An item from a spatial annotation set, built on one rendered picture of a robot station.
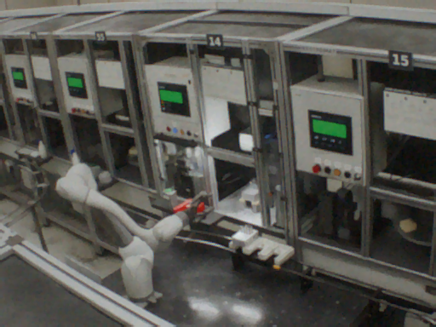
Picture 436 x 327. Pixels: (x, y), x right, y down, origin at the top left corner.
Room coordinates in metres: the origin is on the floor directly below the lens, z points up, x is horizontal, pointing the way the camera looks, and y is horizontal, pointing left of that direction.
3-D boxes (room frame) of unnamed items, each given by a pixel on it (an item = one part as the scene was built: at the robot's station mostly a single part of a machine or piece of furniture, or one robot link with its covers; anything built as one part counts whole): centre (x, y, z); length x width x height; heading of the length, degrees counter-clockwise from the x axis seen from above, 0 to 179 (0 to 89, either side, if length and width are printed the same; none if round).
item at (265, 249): (2.78, -0.19, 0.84); 0.36 x 0.14 x 0.10; 45
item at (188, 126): (3.45, 0.13, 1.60); 0.42 x 0.29 x 0.46; 45
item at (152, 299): (2.67, 0.52, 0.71); 0.22 x 0.18 x 0.06; 45
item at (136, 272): (2.69, 0.53, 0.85); 0.18 x 0.16 x 0.22; 178
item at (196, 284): (2.55, 0.13, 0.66); 1.50 x 1.06 x 0.04; 45
